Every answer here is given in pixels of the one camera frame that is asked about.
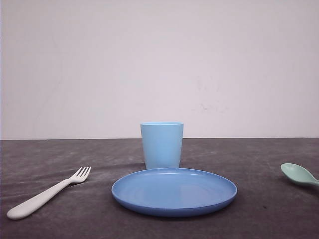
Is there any blue plastic plate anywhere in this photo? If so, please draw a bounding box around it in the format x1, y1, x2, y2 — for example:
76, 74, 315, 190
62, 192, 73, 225
111, 168, 237, 217

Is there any mint green plastic spoon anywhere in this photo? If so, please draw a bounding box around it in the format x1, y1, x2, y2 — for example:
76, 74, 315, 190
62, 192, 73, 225
280, 163, 319, 186

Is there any white plastic fork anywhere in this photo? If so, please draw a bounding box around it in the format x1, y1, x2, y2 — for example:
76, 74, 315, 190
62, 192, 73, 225
6, 167, 92, 220

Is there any light blue plastic cup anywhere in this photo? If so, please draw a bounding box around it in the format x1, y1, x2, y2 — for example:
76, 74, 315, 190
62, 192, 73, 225
140, 121, 184, 169

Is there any dark grey table cloth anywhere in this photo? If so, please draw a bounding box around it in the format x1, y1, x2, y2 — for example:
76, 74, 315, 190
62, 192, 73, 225
0, 138, 319, 239

